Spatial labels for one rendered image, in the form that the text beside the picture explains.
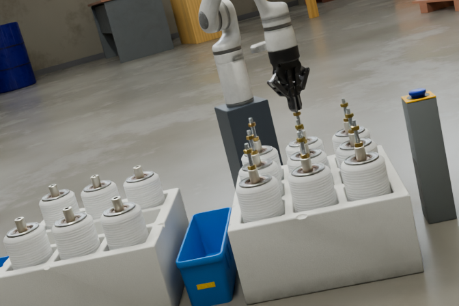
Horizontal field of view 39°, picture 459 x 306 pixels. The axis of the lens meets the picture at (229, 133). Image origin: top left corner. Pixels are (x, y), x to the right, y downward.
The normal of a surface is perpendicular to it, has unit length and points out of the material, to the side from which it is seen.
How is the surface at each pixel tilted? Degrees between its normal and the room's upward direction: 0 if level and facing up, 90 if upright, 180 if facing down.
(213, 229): 88
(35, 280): 90
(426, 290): 0
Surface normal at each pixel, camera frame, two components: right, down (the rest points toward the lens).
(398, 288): -0.24, -0.94
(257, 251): -0.07, 0.25
